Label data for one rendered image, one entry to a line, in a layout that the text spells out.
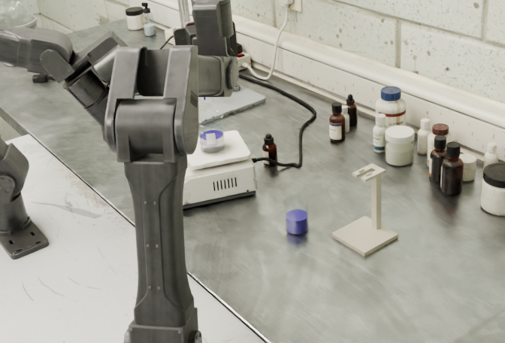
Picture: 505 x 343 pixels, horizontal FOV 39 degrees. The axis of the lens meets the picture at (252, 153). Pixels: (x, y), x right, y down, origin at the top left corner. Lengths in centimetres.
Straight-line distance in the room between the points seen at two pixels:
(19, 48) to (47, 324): 44
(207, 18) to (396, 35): 66
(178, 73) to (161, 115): 5
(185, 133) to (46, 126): 107
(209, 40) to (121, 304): 43
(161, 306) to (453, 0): 90
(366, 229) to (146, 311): 52
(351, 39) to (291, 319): 84
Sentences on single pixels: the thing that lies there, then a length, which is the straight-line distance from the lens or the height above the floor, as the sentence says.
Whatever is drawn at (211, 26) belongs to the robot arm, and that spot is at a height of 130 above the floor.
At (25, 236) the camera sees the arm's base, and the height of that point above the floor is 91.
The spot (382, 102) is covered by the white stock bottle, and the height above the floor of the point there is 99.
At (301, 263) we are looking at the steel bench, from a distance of 119.
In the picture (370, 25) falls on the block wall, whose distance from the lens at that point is 167.
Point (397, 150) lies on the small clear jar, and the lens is 144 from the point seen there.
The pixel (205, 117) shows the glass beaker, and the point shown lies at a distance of 137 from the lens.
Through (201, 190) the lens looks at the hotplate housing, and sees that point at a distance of 134.
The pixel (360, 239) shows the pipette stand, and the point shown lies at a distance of 122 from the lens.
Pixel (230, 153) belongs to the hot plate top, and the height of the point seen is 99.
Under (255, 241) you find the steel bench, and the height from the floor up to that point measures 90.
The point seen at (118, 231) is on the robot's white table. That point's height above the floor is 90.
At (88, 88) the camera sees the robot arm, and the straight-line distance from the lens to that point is 124.
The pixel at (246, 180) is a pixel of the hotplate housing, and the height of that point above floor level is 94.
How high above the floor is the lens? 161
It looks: 27 degrees down
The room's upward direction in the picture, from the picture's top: 5 degrees counter-clockwise
